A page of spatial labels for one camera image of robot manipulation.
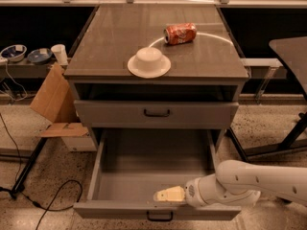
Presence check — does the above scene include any grey drawer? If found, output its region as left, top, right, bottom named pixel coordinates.
left=75, top=101, right=239, bottom=129
left=74, top=128, right=241, bottom=222

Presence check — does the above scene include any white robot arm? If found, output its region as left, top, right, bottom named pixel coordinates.
left=153, top=160, right=307, bottom=208

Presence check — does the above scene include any grey top drawer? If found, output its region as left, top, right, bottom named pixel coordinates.
left=75, top=101, right=239, bottom=129

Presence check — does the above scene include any grey drawer cabinet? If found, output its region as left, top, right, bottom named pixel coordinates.
left=65, top=4, right=248, bottom=144

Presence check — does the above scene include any white upturned bowl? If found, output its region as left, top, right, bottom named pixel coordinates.
left=128, top=47, right=171, bottom=79

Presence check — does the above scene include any brown cardboard box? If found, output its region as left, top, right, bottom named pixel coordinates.
left=30, top=63, right=88, bottom=138

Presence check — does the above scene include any red soda can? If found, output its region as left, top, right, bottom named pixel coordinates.
left=164, top=23, right=197, bottom=45

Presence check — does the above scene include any white paper cup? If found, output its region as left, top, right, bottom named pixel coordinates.
left=51, top=44, right=68, bottom=66

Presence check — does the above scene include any blue bowl right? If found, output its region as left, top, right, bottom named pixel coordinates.
left=27, top=48, right=53, bottom=64

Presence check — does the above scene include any blue bowl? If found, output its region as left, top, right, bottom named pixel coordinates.
left=27, top=48, right=53, bottom=64
left=0, top=44, right=27, bottom=62

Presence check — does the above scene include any blue bowl left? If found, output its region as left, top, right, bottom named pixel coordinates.
left=0, top=44, right=27, bottom=62

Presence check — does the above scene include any black right frame leg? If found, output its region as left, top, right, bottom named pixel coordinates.
left=226, top=127, right=248, bottom=162

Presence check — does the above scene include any black frame leg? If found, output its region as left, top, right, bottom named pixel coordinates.
left=10, top=138, right=47, bottom=199
left=226, top=127, right=248, bottom=162

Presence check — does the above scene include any black left frame leg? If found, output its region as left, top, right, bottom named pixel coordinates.
left=10, top=138, right=47, bottom=199

